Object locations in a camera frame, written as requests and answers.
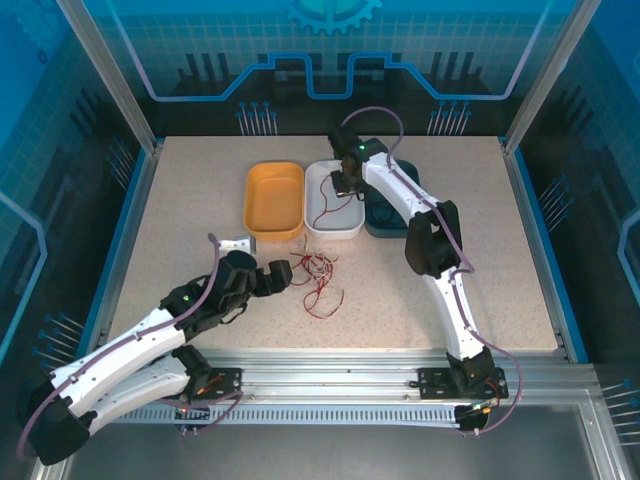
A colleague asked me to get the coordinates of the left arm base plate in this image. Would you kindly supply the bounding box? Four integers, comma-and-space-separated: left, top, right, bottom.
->
192, 367, 245, 401

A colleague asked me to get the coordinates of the teal plastic bin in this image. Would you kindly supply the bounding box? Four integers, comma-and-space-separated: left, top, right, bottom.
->
363, 158, 425, 239

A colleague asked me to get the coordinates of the slotted cable duct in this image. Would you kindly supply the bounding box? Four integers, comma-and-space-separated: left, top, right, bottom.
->
107, 402, 484, 429

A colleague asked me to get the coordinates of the grey metal base sheet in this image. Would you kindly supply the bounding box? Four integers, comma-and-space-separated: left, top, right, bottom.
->
29, 404, 626, 480

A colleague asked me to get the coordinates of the white plastic bin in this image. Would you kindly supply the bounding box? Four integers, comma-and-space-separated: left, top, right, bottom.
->
303, 158, 365, 240

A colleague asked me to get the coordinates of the thin black cable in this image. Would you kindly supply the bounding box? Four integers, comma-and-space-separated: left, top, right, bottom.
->
372, 202, 401, 226

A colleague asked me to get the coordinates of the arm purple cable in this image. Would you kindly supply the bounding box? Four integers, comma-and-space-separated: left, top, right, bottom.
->
16, 232, 245, 460
342, 107, 524, 437

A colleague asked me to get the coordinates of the orange plastic bin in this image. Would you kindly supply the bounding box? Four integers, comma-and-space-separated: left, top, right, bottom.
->
243, 160, 305, 243

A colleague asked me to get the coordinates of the aluminium mounting rail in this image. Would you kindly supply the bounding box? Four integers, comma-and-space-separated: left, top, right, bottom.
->
99, 347, 599, 407

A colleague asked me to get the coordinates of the aluminium frame post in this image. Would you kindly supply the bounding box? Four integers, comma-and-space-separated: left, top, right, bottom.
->
502, 0, 601, 154
53, 0, 164, 154

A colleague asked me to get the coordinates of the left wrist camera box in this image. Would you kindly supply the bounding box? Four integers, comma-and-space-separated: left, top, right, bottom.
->
219, 233, 259, 255

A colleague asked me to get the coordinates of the small circuit board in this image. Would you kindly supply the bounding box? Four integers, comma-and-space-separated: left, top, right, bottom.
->
172, 402, 214, 436
455, 397, 502, 436

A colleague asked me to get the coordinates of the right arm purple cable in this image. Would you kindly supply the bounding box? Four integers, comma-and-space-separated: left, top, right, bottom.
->
342, 107, 524, 437

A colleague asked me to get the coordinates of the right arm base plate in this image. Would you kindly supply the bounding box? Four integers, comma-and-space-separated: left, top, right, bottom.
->
417, 366, 510, 401

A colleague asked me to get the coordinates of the aluminium side rail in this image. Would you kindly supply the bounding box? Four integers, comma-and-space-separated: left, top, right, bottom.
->
499, 139, 591, 364
82, 142, 166, 351

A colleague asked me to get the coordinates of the thin red cable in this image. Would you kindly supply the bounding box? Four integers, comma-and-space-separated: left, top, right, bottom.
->
313, 171, 346, 230
289, 251, 337, 289
302, 284, 346, 321

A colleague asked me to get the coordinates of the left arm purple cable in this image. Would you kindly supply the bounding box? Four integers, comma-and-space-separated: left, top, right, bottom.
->
16, 232, 245, 460

